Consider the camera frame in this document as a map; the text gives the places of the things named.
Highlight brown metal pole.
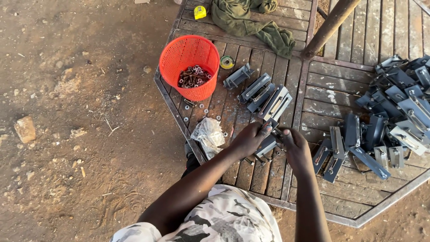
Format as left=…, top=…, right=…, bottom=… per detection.
left=301, top=0, right=361, bottom=60

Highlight grey metal bracket with bolts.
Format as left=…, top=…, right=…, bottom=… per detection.
left=243, top=118, right=287, bottom=167

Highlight orange plastic mesh basket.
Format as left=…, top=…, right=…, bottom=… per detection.
left=159, top=35, right=220, bottom=102

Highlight person's black trousers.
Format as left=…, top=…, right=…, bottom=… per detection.
left=181, top=152, right=209, bottom=180

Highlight person's left hand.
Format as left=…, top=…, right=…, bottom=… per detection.
left=231, top=122, right=273, bottom=158

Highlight brown stone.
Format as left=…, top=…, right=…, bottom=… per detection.
left=14, top=116, right=36, bottom=144

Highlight person's right hand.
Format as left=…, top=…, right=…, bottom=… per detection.
left=280, top=129, right=312, bottom=174

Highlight heap of bolts and washers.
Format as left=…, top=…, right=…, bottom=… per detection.
left=177, top=65, right=213, bottom=89

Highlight pile of grey metal brackets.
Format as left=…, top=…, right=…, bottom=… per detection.
left=312, top=54, right=430, bottom=184

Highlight green cloth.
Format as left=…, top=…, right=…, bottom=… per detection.
left=211, top=0, right=297, bottom=60

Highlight scattered steel washers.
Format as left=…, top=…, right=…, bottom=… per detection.
left=183, top=104, right=229, bottom=138

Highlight clear plastic bag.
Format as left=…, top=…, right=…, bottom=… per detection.
left=190, top=117, right=226, bottom=160

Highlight person's camouflage garment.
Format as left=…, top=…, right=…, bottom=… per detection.
left=109, top=184, right=283, bottom=242

